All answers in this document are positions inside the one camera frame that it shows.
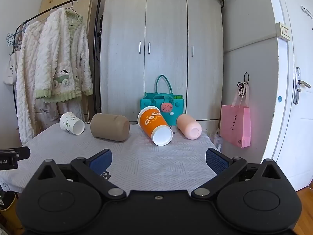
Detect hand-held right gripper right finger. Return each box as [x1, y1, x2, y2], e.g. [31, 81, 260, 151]
[191, 148, 288, 200]

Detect silver door handle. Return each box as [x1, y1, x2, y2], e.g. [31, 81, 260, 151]
[293, 67, 311, 105]

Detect white door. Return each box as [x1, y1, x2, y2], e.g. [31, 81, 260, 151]
[264, 0, 313, 192]

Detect white fleece pants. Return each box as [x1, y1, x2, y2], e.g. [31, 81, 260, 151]
[35, 100, 85, 131]

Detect white fleece robe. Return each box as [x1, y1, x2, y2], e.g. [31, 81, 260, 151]
[16, 21, 49, 145]

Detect white cup with green print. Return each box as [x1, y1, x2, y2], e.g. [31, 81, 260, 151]
[59, 112, 85, 136]

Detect grey three-door wardrobe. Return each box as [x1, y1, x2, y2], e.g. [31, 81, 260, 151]
[100, 0, 227, 125]

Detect yellow boots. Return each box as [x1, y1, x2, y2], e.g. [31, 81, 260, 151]
[0, 192, 24, 231]

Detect orange paper cup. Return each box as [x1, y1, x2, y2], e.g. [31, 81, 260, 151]
[137, 106, 173, 146]

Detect pink cup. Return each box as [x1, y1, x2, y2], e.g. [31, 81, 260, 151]
[176, 114, 202, 140]

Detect clear plastic bag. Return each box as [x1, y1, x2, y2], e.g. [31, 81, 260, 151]
[212, 127, 223, 150]

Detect metal wire hangers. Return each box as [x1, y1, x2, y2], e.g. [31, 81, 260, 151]
[6, 21, 27, 52]

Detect metal door hooks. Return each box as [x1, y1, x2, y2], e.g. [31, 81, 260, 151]
[301, 5, 313, 19]

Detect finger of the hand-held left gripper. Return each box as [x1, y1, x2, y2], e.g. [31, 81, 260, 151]
[0, 146, 31, 160]

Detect black clothes rack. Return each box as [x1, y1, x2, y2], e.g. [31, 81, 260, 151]
[15, 0, 102, 114]

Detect pink paper bag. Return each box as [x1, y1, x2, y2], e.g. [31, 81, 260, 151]
[219, 84, 251, 148]

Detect teal felt handbag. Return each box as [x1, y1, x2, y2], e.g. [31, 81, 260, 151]
[140, 75, 184, 126]

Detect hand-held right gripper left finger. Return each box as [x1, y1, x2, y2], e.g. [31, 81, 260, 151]
[32, 149, 127, 200]

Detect brown cup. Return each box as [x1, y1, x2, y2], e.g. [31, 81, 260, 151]
[90, 113, 130, 142]

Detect pink watermelon charm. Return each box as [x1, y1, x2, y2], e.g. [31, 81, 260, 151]
[160, 102, 174, 116]

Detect beige light switch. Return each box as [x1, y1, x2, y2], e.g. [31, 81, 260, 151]
[276, 23, 292, 41]

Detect white patterned tablecloth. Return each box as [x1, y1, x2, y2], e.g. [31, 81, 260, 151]
[0, 122, 220, 194]

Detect white tote bag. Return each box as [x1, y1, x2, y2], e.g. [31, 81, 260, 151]
[3, 51, 19, 86]

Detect white fleece jacket green trim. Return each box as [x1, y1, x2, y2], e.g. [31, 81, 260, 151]
[34, 8, 93, 103]

